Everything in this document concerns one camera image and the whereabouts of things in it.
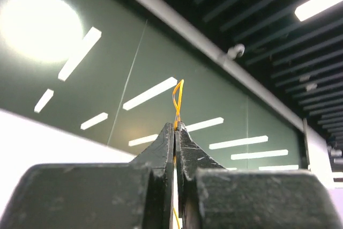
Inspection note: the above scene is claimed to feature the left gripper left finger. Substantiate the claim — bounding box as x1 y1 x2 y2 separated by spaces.
1 123 174 228

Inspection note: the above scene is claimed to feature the yellow wire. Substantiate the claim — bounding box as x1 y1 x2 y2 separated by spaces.
171 78 185 229

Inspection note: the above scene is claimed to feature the ceiling light fixture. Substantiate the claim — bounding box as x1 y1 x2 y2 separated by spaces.
294 0 342 21

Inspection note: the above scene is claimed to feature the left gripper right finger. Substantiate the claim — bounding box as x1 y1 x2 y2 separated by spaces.
175 123 342 228

